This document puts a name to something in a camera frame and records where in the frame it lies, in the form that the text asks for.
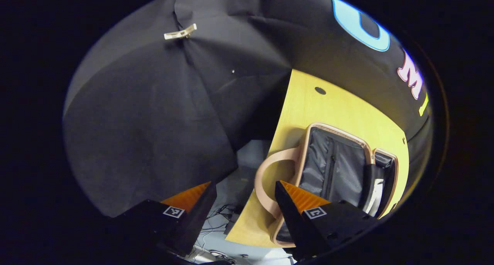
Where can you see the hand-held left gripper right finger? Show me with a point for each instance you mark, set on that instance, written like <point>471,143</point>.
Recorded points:
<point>289,218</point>

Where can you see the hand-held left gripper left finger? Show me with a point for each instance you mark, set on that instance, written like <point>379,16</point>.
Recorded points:
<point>197,218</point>

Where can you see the pink suitcase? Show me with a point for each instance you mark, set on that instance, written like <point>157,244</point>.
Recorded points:
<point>328,168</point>

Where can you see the white squeeze tube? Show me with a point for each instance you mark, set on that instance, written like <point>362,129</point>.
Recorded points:
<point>376,197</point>

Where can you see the black backdrop cloth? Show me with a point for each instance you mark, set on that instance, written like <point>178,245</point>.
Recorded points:
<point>135,122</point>

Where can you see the pale cloth clip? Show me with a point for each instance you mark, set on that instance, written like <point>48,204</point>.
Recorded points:
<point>179,34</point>

